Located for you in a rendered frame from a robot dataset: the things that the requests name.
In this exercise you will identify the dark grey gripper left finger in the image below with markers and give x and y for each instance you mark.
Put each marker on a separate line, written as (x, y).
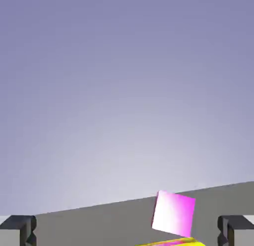
(17, 225)

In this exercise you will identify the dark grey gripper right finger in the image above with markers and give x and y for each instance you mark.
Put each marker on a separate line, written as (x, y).
(236, 225)

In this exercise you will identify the small magenta cube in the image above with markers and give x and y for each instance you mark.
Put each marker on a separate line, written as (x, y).
(173, 213)

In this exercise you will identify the large yellow box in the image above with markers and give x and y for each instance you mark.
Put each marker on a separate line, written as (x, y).
(178, 242)

